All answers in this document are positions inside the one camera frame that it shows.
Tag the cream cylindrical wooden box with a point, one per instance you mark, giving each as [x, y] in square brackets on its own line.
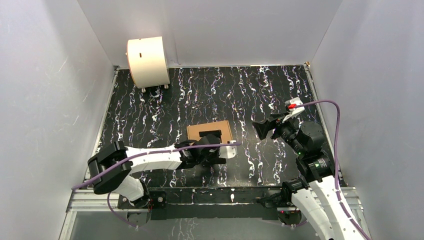
[147, 62]

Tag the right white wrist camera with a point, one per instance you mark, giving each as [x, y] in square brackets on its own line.
[294, 108]

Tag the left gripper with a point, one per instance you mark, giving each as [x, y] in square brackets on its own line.
[208, 149]

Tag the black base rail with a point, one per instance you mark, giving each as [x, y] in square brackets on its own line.
[263, 202]

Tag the brown cardboard box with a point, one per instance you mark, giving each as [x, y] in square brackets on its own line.
[220, 129]

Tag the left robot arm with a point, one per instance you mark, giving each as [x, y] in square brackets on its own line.
[112, 167]

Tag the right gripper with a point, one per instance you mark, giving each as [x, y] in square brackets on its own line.
[263, 127]

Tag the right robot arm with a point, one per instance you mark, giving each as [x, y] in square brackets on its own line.
[316, 193]

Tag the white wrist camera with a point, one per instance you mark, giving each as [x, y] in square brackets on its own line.
[228, 150]
[294, 108]

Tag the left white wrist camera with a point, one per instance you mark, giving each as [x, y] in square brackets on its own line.
[228, 150]

